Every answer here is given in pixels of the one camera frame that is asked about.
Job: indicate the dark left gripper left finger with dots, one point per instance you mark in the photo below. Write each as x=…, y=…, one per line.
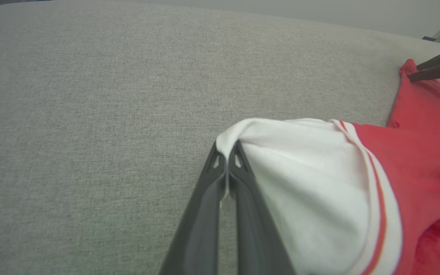
x=201, y=236

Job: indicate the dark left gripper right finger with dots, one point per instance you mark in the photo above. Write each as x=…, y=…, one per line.
x=254, y=236

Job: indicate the red and white shirt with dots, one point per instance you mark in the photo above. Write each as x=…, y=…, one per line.
x=319, y=191

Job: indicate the white partition panel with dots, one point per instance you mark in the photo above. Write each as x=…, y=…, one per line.
x=319, y=11

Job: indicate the grey fabric sofa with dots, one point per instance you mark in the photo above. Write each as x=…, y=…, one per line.
x=90, y=114

